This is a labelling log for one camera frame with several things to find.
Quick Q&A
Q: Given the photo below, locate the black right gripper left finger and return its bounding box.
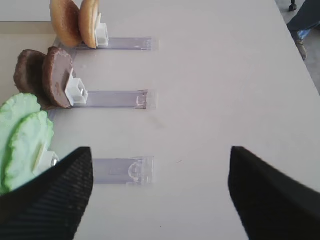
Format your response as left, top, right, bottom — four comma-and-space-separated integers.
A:
0, 147, 94, 240

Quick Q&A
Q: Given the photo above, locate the toasted bread slice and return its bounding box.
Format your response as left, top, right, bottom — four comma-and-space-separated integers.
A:
49, 0, 82, 48
78, 0, 100, 49

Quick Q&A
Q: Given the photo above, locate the clear bread rack rail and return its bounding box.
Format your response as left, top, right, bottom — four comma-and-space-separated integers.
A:
53, 36, 160, 52

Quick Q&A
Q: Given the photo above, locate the front toasted bread slice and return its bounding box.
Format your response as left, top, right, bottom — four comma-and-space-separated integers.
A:
78, 0, 100, 49

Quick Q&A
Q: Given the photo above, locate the chair caster wheel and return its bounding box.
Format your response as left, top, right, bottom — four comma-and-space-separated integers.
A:
288, 0, 297, 12

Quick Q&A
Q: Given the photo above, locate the person in blue jeans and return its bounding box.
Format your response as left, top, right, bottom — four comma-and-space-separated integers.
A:
287, 0, 320, 61

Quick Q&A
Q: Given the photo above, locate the brown meat patty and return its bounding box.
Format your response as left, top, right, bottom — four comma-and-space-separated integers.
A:
42, 46, 73, 109
13, 49, 53, 109

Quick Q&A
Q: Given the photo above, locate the white lettuce rack pusher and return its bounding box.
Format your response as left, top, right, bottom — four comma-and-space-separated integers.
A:
32, 143, 60, 176

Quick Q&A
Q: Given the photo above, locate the rear toasted bread slice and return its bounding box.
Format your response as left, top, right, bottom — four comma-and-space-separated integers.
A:
49, 0, 82, 48

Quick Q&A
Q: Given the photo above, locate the front brown meat patty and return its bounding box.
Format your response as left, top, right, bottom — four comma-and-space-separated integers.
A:
42, 46, 73, 109

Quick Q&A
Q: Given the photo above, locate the white bread rack pusher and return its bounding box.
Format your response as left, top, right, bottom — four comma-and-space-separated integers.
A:
94, 13, 109, 48

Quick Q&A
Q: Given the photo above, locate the clear patty rack rail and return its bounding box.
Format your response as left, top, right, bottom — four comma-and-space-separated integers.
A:
42, 89, 158, 111

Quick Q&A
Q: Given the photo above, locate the clear lettuce rack rail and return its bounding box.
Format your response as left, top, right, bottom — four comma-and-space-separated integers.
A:
47, 109, 155, 186

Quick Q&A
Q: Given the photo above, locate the rear brown meat patty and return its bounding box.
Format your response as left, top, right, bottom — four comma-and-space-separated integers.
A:
13, 49, 53, 109

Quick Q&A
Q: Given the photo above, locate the green lettuce leaf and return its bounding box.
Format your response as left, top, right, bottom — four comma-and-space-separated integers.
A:
0, 93, 41, 161
1, 111, 54, 194

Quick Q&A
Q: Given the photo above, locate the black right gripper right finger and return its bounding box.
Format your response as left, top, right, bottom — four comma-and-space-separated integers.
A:
228, 146, 320, 240

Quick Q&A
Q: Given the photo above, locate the white patty rack pusher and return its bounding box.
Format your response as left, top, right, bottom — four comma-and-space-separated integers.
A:
64, 68, 89, 107

